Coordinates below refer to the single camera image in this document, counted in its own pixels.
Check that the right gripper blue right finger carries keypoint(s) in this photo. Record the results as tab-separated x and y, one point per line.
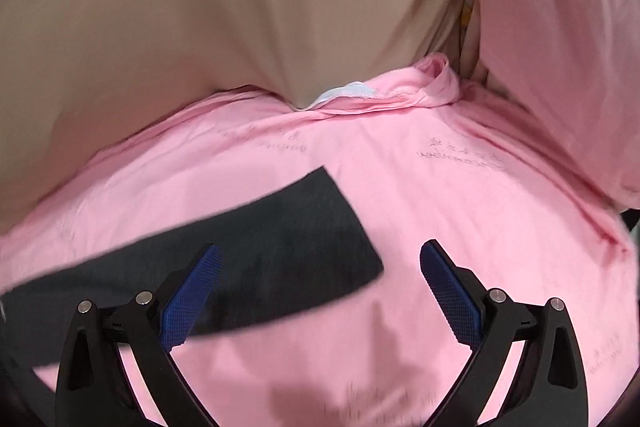
548	387

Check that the white label tag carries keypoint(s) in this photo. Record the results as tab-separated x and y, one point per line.
356	89

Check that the pink pillow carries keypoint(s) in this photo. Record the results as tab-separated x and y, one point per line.
575	65

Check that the beige quilt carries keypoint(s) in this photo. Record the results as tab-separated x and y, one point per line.
80	75

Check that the dark grey pants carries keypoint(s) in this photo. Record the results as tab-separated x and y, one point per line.
288	252

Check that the pink bed sheet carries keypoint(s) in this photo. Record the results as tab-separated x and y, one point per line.
427	157

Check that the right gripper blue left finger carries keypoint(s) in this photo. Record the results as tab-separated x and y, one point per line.
93	388

